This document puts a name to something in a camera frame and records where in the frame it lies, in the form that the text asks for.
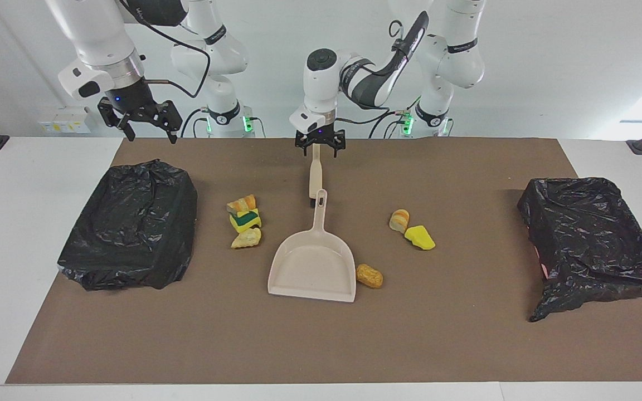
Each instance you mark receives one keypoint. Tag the beige plastic dustpan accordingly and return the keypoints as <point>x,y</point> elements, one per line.
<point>312,267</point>

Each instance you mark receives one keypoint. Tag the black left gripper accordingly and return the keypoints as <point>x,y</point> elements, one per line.
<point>321,136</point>

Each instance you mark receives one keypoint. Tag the beige brush black bristles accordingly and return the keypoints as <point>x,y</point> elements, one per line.
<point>316,178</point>

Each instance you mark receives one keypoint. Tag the plain yellow sponge piece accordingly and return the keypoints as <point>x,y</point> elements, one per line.
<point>420,238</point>

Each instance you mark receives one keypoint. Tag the brown table mat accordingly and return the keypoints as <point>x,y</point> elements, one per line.
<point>321,345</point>

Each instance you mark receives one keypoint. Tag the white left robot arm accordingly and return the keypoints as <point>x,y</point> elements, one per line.
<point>321,83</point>

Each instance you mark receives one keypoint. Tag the yellow and green sponge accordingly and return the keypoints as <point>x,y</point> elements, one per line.
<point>246,221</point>

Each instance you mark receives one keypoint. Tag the orange striped toy croissant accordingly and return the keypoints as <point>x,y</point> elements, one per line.
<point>241,203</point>

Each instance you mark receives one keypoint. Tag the brown toy potato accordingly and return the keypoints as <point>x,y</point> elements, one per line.
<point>369,276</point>

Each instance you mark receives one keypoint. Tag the black bag over pink bin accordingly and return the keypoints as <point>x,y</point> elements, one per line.
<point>588,239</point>

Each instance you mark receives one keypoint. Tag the black bag lined bin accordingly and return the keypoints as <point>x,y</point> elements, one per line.
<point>131,234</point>

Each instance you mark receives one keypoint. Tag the pink bin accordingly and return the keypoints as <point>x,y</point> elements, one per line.
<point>544,271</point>

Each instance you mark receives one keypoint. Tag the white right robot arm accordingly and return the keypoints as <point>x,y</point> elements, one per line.
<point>92,33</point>

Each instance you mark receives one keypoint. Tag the pale yellow chip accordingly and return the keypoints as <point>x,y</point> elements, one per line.
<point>247,238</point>

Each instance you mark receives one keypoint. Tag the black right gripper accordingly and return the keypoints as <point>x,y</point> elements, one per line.
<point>134,100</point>

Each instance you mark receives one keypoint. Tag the white wall socket box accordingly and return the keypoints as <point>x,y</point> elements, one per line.
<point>64,120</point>

